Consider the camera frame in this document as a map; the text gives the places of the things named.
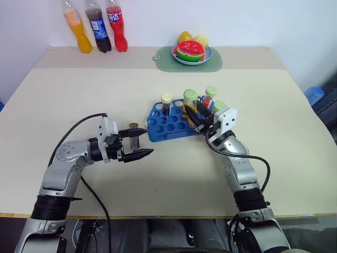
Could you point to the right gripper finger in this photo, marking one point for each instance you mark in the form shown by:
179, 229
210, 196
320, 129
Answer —
193, 117
204, 110

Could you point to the bumpy yellow toy fruit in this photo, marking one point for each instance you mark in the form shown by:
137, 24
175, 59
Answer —
202, 40

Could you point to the black chair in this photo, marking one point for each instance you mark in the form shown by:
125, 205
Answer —
327, 105

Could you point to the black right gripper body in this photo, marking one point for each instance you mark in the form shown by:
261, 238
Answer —
209, 126

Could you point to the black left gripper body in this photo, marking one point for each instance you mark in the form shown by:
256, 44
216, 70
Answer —
114, 151

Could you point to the green cutting board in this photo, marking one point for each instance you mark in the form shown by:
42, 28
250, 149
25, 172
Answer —
166, 62

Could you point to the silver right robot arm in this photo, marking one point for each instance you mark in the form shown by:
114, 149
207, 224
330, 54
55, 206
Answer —
241, 174

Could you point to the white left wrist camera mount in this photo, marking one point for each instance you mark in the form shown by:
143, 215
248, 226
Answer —
106, 129

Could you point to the smooth yellow toy fruit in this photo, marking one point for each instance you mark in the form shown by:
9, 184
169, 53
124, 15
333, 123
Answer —
185, 37

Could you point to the dark cola bottle blue label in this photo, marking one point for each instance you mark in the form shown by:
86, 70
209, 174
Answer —
99, 29

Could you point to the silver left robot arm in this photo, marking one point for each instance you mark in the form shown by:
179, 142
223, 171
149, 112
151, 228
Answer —
59, 172

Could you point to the brown test tube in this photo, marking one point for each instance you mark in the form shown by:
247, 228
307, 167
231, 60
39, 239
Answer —
134, 142

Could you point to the green-capped red test tube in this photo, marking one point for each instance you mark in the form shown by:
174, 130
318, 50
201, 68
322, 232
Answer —
210, 92

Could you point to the blue test tube rack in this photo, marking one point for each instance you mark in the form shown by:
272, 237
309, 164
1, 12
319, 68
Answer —
160, 129

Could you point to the orange soda bottle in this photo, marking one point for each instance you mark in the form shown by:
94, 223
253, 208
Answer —
81, 37

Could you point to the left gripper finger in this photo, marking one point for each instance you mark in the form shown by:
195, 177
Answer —
133, 132
138, 154

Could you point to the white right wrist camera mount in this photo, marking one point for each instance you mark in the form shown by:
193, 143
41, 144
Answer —
226, 117

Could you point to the toy watermelon slice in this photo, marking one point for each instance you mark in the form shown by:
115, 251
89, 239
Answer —
190, 51

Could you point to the light blue plate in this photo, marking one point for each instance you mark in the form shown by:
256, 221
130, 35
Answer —
208, 54

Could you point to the red soda bottle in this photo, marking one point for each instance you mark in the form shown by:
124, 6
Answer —
118, 29

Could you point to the black metal stand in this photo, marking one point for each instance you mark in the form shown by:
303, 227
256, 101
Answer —
85, 237

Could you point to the green-capped yellow test tube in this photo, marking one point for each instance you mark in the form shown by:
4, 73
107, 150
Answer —
190, 98

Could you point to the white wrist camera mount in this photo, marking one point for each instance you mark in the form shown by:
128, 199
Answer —
106, 129
226, 117

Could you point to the blue object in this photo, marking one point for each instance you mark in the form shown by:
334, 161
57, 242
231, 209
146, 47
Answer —
1, 104

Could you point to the blue plastic water bottle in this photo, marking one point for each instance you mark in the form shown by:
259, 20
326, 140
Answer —
314, 95

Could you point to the yellow-capped dark test tube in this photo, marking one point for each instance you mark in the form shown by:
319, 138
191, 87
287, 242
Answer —
167, 105

